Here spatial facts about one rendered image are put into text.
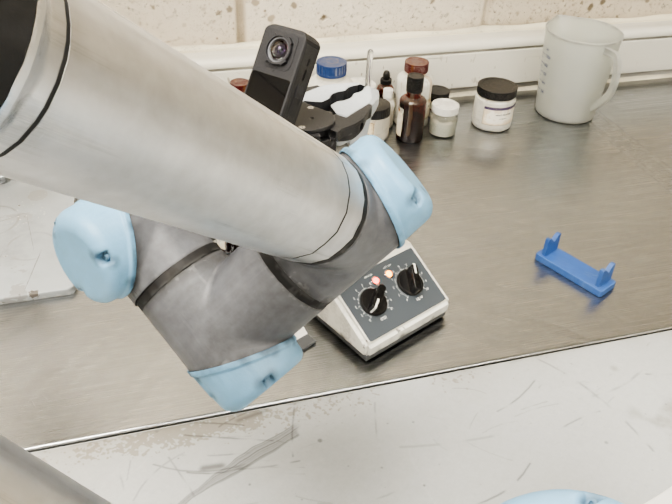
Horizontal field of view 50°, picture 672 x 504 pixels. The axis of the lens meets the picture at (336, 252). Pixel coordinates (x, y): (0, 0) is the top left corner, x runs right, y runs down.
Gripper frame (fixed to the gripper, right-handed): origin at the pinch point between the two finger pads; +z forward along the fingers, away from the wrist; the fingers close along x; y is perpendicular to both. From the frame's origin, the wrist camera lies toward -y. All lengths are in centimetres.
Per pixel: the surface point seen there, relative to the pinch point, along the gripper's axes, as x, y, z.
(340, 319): 4.9, 22.5, -8.8
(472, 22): -19, 12, 62
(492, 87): -8, 18, 50
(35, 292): -26.7, 25.4, -25.4
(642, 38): 5, 15, 87
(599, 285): 24.3, 24.1, 18.5
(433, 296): 10.7, 22.3, 1.2
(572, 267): 20.2, 24.4, 20.3
